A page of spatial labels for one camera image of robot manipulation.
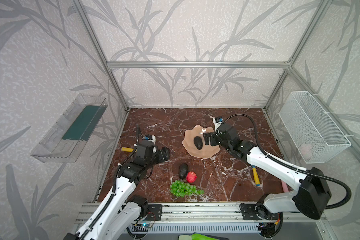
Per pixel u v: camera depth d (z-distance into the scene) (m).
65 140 0.64
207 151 0.96
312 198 0.40
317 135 0.63
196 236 0.67
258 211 0.65
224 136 0.59
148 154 0.59
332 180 0.40
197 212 0.75
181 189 0.78
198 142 0.97
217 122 0.71
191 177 0.81
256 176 0.84
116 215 0.45
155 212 0.74
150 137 0.69
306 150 0.72
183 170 0.84
